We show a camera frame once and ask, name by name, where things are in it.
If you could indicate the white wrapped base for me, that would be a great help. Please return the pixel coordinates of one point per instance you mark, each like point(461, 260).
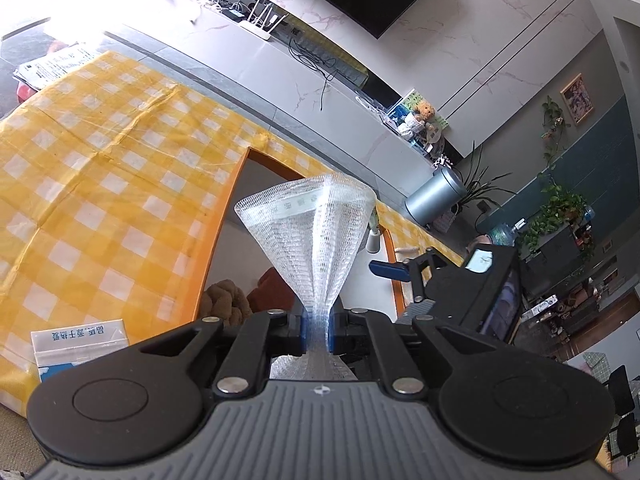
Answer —
point(412, 124)

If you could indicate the long-leaved potted plant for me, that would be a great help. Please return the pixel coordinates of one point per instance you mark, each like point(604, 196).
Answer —
point(480, 180)

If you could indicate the blue water bottle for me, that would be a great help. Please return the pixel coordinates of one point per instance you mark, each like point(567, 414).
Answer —
point(502, 234)

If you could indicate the round paper fan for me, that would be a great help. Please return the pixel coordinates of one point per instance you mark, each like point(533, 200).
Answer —
point(434, 137)

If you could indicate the green blue picture book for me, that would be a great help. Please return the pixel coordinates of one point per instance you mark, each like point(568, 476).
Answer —
point(400, 107)

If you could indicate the dark cabinet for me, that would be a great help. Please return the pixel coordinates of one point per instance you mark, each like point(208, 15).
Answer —
point(560, 260)

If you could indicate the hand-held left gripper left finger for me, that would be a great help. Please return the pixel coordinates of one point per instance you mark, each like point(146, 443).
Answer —
point(299, 334)

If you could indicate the yellow checkered tablecloth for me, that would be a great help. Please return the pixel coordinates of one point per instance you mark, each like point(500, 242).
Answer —
point(100, 185)

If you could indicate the white mesh net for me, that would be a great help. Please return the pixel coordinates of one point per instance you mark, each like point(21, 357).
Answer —
point(310, 230)

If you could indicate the tan knotted plush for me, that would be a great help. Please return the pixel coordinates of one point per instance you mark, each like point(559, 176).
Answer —
point(225, 302)

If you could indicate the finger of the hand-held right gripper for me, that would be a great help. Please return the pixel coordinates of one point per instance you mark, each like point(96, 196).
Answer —
point(390, 270)

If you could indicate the dark wall socket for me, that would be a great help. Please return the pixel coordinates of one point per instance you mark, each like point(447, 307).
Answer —
point(483, 206)

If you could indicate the pink space heater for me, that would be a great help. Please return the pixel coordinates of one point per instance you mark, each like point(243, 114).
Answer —
point(476, 245)

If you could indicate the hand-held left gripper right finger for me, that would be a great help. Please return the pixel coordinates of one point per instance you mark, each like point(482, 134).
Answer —
point(333, 334)

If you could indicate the black office chair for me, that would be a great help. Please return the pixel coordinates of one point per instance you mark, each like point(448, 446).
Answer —
point(622, 392)

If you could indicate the brown teddy bear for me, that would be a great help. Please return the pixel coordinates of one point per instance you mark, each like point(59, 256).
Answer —
point(425, 111)

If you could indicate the leafy pothos plant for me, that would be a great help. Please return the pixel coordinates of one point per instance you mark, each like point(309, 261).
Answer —
point(555, 215)

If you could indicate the white marble television console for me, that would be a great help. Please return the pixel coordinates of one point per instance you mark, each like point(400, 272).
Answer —
point(280, 75)

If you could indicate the silver metal trash can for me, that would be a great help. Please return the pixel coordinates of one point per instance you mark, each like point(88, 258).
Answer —
point(432, 200)

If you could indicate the hanging vine plant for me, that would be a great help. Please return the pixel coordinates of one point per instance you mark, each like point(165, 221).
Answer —
point(554, 125)

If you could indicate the white blue tissue packet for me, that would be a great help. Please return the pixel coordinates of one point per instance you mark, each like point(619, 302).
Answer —
point(75, 345)

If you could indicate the framed wall picture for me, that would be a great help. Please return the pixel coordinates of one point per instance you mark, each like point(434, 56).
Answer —
point(577, 99)

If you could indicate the white router with antennas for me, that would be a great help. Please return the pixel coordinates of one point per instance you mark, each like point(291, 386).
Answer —
point(260, 25)

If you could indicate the white woven bag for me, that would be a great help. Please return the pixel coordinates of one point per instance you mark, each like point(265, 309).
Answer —
point(445, 220)

